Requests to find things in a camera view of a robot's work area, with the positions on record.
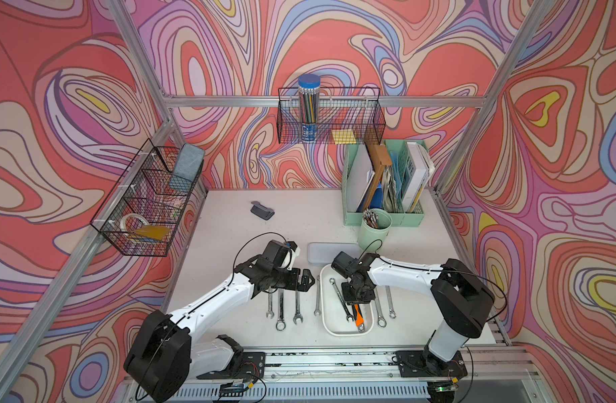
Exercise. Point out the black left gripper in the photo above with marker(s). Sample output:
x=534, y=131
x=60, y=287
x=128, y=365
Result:
x=294, y=283

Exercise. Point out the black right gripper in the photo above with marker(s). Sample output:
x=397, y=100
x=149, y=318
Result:
x=350, y=300

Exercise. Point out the orange handled adjustable wrench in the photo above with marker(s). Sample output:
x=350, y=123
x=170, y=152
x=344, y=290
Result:
x=358, y=317

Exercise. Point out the thin silver wrench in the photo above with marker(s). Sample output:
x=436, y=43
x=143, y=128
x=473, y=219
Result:
x=317, y=310

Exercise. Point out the silver end wrench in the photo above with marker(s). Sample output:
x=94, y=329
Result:
x=298, y=317

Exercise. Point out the white plastic storage box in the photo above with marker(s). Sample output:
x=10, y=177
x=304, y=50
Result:
x=333, y=316

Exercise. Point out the large silver 19 wrench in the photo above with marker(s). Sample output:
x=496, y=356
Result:
x=380, y=316

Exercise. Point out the short silver wrench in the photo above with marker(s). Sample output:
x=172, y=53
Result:
x=390, y=301

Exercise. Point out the small silver wrench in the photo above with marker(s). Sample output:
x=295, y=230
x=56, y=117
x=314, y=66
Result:
x=270, y=306

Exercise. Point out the long silver combination wrench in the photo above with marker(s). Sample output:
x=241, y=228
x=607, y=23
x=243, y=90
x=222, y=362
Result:
x=280, y=324

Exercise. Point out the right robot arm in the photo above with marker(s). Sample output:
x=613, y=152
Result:
x=461, y=297

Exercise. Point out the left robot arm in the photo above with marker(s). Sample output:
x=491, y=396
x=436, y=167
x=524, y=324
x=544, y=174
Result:
x=168, y=350

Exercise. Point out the medium silver box wrench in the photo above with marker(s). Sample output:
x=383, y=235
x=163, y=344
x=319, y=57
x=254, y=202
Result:
x=349, y=316

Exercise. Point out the white rectangular lid box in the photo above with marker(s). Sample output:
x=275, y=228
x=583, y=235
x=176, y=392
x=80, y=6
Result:
x=325, y=253

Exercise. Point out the green pencil cup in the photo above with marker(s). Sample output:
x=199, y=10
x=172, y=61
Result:
x=376, y=224

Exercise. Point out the grey hole punch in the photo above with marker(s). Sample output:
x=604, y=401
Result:
x=261, y=211

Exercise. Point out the green file organizer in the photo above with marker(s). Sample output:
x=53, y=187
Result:
x=391, y=177

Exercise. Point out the yellow sticky notes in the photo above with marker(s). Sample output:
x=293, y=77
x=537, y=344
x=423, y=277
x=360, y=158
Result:
x=343, y=136

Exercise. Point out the grey sponge block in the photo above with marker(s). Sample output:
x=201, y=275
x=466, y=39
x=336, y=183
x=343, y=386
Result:
x=189, y=162

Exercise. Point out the tape roll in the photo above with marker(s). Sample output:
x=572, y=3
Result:
x=130, y=222

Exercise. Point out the blue pencil tube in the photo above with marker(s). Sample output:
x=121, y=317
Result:
x=309, y=86

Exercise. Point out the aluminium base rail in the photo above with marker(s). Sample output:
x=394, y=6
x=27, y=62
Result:
x=496, y=373

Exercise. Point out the back wire basket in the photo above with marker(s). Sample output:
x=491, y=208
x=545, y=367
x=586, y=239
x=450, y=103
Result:
x=356, y=108

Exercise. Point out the wire basket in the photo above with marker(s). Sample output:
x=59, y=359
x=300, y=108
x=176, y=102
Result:
x=149, y=188
x=356, y=108

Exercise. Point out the left wire basket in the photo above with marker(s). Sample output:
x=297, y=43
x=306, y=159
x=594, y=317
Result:
x=149, y=188

